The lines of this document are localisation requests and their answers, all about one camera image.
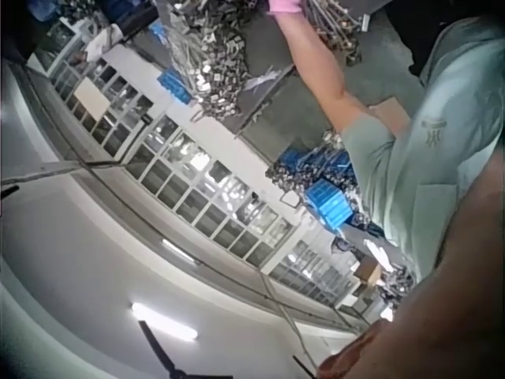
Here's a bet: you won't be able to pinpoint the person's left hand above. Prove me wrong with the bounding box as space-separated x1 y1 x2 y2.
267 0 305 16

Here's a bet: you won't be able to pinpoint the bundle of long metal bolts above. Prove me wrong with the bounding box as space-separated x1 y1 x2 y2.
302 0 366 67

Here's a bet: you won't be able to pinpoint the heap of metal brackets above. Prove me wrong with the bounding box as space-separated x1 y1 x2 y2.
167 0 257 122

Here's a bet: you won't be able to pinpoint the grey metal work table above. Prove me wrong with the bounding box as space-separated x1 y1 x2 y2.
232 0 427 167

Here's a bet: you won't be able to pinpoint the small blue plastic crate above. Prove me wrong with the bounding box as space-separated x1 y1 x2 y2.
156 69 195 106

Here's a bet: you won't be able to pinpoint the brown cardboard sheet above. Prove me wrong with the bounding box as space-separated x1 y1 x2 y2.
367 97 416 137

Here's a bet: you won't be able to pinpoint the blue crates of metal parts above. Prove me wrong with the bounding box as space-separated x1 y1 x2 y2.
264 129 368 238

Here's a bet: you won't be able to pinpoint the long row of windows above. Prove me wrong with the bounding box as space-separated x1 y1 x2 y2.
49 54 364 309

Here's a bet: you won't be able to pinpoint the large blue plastic crate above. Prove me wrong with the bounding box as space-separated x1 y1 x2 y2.
303 178 355 231

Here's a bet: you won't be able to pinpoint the small ceiling light tube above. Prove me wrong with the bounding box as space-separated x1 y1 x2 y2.
160 238 197 265

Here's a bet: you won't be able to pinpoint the brown cardboard box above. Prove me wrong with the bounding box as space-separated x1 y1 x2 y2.
353 258 383 286

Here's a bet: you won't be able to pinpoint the large ceiling light tube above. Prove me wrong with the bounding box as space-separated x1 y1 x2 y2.
129 302 200 343

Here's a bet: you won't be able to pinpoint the black ceiling fan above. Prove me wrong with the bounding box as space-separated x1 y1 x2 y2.
137 319 234 379

